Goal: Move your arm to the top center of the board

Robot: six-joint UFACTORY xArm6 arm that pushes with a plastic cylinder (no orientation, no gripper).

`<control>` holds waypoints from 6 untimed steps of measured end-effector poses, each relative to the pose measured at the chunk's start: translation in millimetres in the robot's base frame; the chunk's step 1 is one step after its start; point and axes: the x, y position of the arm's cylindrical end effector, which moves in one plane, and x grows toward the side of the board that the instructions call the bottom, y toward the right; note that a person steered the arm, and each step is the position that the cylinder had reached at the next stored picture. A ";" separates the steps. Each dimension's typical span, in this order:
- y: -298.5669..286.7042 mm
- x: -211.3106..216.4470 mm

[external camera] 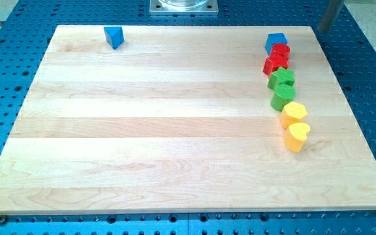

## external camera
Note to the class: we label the wooden board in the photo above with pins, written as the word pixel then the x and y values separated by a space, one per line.
pixel 178 119

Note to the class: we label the green cylinder block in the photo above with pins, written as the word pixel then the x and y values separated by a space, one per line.
pixel 283 94

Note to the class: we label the green star block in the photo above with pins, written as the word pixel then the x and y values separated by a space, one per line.
pixel 281 76

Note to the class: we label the yellow hexagon block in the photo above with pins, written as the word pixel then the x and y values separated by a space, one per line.
pixel 291 113

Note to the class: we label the red star block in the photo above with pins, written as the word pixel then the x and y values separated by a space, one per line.
pixel 273 62

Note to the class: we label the yellow heart block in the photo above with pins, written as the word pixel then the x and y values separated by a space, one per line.
pixel 296 136

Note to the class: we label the blue triangular block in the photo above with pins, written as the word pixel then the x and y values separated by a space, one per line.
pixel 114 36

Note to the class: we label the red cylinder block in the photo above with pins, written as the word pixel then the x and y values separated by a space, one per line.
pixel 280 49

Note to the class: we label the blue cube block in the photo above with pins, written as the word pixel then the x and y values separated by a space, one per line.
pixel 274 38

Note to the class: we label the grey metal rod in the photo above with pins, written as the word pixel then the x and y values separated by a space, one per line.
pixel 331 12

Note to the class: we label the blue perforated table plate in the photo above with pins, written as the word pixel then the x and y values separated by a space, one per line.
pixel 26 30

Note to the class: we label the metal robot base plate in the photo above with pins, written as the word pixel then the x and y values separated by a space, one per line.
pixel 183 6

